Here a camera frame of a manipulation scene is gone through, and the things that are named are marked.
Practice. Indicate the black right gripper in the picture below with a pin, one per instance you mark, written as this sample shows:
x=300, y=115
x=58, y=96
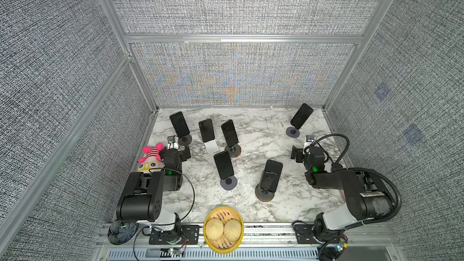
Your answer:
x=299, y=153

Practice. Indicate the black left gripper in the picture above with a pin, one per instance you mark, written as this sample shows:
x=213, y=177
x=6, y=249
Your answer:
x=183, y=154

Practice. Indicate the black phone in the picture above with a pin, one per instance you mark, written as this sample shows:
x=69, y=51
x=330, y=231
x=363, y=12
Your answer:
x=224, y=164
x=302, y=115
x=229, y=132
x=271, y=176
x=207, y=130

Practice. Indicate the wooden base stand front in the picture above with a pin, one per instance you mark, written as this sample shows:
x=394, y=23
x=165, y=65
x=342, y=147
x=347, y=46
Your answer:
x=263, y=195

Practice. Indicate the wooden base stand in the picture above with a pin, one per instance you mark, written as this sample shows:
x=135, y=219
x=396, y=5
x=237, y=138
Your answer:
x=263, y=195
x=234, y=151

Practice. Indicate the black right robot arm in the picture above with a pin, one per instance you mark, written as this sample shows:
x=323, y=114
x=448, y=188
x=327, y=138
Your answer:
x=370, y=197

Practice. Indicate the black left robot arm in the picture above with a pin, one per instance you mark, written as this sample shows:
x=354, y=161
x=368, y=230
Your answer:
x=141, y=202

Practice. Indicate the dark grey round stand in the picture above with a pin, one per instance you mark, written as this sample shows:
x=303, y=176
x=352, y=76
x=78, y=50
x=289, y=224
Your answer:
x=185, y=140

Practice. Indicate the far-left phone pink case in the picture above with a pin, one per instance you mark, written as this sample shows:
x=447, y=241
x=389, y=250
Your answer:
x=179, y=123

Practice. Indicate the purple round stand right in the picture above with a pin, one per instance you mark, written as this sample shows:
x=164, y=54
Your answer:
x=292, y=132

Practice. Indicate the purple round stand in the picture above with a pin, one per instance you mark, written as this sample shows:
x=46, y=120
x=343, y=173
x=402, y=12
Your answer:
x=292, y=132
x=229, y=183

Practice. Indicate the white phone stand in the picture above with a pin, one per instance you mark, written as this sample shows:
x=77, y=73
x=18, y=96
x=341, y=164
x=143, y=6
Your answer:
x=211, y=147

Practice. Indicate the purple round stand front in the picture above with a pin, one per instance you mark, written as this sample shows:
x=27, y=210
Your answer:
x=229, y=183

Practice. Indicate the wooden base stand back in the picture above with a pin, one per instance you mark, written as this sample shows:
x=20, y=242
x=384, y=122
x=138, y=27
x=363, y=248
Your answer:
x=234, y=151

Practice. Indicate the pink striped plush toy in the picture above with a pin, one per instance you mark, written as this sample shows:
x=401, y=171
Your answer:
x=151, y=158

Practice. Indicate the left steamed bun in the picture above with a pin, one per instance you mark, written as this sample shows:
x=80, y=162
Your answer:
x=214, y=229

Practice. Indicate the steamed bun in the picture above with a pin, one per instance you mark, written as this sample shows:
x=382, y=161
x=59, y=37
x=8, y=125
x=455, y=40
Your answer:
x=233, y=230
x=214, y=229

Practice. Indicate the yellow bamboo steamer basket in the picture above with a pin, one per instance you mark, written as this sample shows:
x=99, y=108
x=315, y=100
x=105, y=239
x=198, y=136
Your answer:
x=224, y=246

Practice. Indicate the right steamed bun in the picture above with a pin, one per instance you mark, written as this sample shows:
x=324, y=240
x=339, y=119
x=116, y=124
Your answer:
x=233, y=230

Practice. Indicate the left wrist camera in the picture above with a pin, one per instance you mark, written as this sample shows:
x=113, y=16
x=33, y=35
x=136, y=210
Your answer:
x=172, y=142

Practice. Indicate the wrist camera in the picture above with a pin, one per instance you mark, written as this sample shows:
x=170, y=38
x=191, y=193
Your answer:
x=309, y=140
x=172, y=142

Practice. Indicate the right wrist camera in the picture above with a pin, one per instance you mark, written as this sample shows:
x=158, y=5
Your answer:
x=309, y=140

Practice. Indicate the aluminium frame rail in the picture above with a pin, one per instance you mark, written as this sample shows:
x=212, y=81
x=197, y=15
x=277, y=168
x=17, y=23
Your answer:
x=261, y=242

